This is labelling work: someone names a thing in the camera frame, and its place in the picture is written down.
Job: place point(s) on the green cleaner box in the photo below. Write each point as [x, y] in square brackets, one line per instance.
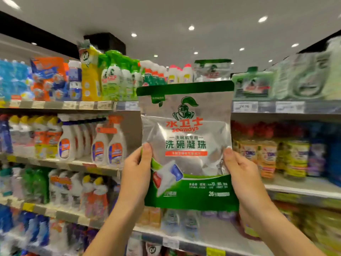
[253, 85]

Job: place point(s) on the row of white green-capped bottles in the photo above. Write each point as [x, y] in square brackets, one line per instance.
[149, 216]

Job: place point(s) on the cluster of green cleaner bottles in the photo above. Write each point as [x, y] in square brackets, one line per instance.
[34, 184]

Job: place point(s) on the white red-capped cleaner bottle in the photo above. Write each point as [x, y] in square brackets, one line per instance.
[172, 74]
[187, 73]

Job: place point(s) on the row of yellow red-capped bottles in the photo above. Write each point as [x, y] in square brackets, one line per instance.
[266, 146]

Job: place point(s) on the yellow green cleaner bottle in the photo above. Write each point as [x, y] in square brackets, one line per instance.
[90, 72]

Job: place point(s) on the person's right hand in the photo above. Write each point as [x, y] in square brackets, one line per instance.
[248, 184]

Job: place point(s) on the clear-wrapped white bottle pack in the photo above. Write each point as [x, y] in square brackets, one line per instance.
[64, 186]

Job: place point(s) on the white blue cleaner bottle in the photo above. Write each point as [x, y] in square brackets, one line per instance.
[74, 80]

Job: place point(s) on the large green white cleaner pouch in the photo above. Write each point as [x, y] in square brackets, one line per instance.
[186, 141]
[213, 69]

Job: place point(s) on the white price tag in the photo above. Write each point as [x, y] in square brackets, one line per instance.
[245, 106]
[86, 105]
[15, 104]
[105, 105]
[70, 105]
[290, 107]
[130, 105]

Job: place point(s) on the white orange-trigger spray bottle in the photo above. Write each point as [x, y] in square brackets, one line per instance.
[116, 146]
[99, 146]

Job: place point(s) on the row of yellow-capped cleaner bottles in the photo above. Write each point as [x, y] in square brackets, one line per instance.
[34, 136]

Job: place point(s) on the yellow-capped pink-label cleaner bottle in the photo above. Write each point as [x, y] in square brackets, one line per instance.
[88, 197]
[100, 200]

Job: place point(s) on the person's left hand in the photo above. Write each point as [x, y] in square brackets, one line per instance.
[136, 178]

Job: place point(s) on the blue pump cleaner bottle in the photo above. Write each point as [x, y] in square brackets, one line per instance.
[334, 154]

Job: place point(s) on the row of green pump bottles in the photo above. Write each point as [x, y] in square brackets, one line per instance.
[120, 74]

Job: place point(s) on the row of purple cleaner bottles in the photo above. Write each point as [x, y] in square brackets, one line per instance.
[4, 133]

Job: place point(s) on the small green white cleaner pouch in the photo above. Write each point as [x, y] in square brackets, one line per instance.
[306, 77]

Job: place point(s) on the person's left forearm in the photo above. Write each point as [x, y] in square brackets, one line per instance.
[112, 232]

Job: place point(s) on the row of blue cleaner packs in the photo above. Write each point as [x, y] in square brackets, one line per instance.
[32, 77]

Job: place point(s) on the person's right forearm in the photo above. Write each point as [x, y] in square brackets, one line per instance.
[287, 234]

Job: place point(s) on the yellow price tag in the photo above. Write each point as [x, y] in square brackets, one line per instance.
[216, 251]

